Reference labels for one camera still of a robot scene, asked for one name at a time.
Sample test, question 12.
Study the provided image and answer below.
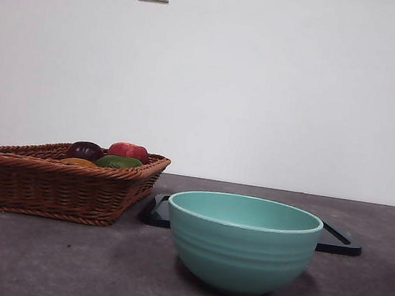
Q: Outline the red round fruit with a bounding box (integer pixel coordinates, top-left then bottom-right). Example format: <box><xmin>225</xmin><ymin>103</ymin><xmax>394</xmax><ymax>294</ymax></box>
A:
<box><xmin>106</xmin><ymin>139</ymin><xmax>151</xmax><ymax>166</ymax></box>

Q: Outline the yellow-brown kiwifruit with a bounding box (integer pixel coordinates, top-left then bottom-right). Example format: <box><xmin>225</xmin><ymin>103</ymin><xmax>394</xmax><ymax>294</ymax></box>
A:
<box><xmin>59</xmin><ymin>155</ymin><xmax>100</xmax><ymax>169</ymax></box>

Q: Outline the green fruit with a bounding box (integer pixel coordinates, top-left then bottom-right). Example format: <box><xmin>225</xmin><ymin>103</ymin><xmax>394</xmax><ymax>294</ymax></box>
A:
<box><xmin>93</xmin><ymin>152</ymin><xmax>144</xmax><ymax>174</ymax></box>

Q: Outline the teal ribbed bowl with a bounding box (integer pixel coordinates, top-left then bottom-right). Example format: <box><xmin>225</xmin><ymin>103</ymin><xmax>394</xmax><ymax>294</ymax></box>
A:
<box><xmin>155</xmin><ymin>184</ymin><xmax>328</xmax><ymax>296</ymax></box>

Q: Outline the dark rectangular tray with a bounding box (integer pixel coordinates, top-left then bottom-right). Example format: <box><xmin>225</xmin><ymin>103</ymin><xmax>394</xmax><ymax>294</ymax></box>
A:
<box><xmin>137</xmin><ymin>190</ymin><xmax>367</xmax><ymax>259</ymax></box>

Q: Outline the dark purple round fruit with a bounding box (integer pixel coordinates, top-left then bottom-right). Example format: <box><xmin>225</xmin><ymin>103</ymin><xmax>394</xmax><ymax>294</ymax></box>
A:
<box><xmin>65</xmin><ymin>138</ymin><xmax>106</xmax><ymax>165</ymax></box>

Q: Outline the brown wicker basket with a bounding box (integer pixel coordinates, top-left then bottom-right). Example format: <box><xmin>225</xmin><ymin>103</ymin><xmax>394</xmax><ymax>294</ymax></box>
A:
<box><xmin>0</xmin><ymin>131</ymin><xmax>173</xmax><ymax>235</ymax></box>

